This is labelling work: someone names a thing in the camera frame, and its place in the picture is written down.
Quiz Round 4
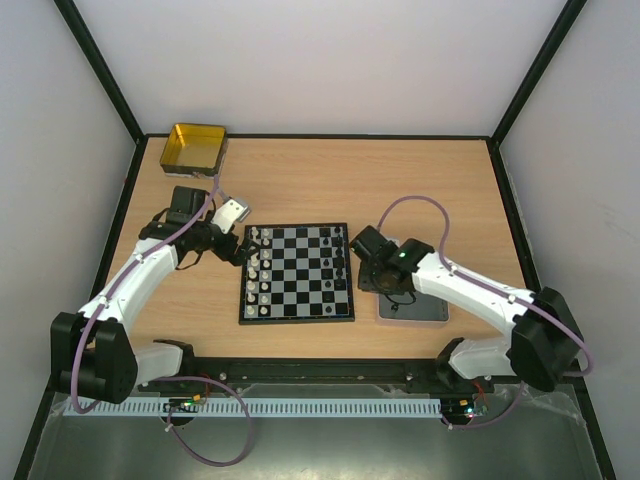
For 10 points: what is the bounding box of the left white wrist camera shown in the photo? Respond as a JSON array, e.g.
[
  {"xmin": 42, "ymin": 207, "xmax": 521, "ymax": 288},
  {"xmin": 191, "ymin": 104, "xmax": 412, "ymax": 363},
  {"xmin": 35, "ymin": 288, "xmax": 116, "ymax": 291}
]
[{"xmin": 211, "ymin": 198, "xmax": 251, "ymax": 234}]

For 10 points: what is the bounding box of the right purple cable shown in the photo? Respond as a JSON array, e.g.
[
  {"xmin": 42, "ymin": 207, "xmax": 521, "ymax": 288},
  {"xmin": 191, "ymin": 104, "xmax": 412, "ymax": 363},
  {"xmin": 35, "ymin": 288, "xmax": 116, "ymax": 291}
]
[{"xmin": 376, "ymin": 195, "xmax": 595, "ymax": 377}]

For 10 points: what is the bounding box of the black frame post right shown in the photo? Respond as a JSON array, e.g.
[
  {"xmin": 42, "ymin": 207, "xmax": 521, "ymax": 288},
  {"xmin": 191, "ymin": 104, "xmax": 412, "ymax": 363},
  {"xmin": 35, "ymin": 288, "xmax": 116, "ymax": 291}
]
[{"xmin": 491, "ymin": 0, "xmax": 587, "ymax": 145}]

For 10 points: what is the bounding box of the black and grey chessboard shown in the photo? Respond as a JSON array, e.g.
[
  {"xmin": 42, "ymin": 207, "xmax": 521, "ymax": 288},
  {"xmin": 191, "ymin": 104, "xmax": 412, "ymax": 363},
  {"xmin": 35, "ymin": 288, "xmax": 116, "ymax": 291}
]
[{"xmin": 239, "ymin": 222, "xmax": 355, "ymax": 325}]

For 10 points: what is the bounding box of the purple cable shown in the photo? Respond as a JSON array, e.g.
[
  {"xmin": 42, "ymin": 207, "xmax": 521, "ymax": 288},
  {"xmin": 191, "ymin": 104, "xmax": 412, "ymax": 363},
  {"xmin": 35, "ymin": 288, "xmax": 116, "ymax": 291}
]
[
  {"xmin": 69, "ymin": 175, "xmax": 229, "ymax": 415},
  {"xmin": 376, "ymin": 195, "xmax": 595, "ymax": 377}
]

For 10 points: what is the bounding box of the black frame post left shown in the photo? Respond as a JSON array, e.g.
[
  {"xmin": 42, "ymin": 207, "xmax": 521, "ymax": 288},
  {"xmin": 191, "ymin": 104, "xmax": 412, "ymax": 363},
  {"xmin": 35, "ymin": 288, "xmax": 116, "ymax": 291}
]
[{"xmin": 53, "ymin": 0, "xmax": 144, "ymax": 144}]

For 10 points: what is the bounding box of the pink tray of black pieces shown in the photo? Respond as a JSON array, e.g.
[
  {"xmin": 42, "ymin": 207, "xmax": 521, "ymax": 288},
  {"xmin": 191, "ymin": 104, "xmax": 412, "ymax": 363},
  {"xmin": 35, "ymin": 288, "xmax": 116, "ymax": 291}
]
[{"xmin": 377, "ymin": 292, "xmax": 450, "ymax": 327}]

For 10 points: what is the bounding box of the yellow metal tin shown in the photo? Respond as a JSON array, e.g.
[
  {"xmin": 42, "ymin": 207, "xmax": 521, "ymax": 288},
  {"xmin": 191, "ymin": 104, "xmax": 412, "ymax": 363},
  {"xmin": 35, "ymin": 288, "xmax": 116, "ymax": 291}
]
[{"xmin": 159, "ymin": 123, "xmax": 228, "ymax": 178}]

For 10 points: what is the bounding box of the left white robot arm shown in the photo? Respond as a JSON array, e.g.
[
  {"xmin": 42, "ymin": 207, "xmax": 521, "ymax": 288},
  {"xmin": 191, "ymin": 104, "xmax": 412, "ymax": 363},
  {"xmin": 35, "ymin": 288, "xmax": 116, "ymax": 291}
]
[{"xmin": 50, "ymin": 186, "xmax": 258, "ymax": 414}]

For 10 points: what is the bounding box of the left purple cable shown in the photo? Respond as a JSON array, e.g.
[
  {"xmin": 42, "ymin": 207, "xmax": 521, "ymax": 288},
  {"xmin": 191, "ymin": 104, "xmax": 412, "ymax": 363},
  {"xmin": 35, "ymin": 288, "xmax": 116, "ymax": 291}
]
[{"xmin": 69, "ymin": 175, "xmax": 229, "ymax": 415}]

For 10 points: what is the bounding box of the black frame post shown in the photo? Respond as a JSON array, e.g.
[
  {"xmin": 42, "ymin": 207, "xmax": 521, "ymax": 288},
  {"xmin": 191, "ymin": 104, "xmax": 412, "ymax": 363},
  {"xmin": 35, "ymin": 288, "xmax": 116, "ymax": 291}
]
[
  {"xmin": 53, "ymin": 0, "xmax": 144, "ymax": 144},
  {"xmin": 491, "ymin": 0, "xmax": 587, "ymax": 145}
]

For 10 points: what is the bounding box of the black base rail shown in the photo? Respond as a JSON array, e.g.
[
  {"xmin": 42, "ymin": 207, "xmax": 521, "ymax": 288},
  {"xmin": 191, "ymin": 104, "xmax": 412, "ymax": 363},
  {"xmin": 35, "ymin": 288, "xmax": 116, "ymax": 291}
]
[{"xmin": 149, "ymin": 355, "xmax": 496, "ymax": 396}]

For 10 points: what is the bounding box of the white slotted cable duct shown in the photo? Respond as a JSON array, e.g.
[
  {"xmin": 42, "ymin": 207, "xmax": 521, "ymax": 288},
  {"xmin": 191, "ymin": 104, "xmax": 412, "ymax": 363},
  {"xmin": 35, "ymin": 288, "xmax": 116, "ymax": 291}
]
[{"xmin": 89, "ymin": 397, "xmax": 441, "ymax": 419}]

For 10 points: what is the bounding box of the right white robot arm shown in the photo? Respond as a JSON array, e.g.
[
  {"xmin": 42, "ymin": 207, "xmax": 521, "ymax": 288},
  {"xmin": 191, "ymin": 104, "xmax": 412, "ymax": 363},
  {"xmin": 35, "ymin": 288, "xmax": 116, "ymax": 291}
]
[{"xmin": 350, "ymin": 226, "xmax": 584, "ymax": 392}]

